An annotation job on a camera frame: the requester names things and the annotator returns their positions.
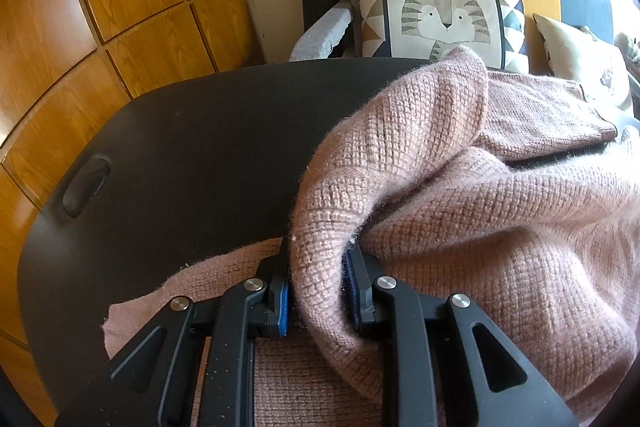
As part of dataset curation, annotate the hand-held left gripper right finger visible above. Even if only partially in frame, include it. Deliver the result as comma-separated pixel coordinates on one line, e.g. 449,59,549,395
342,247,581,427

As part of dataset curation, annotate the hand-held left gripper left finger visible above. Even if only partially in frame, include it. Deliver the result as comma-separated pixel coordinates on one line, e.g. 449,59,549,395
54,252,293,427

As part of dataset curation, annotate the pink knit sweater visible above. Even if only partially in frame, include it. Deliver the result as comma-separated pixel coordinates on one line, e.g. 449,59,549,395
102,46,640,427

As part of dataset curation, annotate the tiger print cushion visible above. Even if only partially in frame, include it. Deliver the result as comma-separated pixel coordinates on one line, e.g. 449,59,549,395
352,0,528,72

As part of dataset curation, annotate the beige deer print cushion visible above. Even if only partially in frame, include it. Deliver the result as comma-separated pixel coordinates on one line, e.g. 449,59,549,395
532,13,633,108

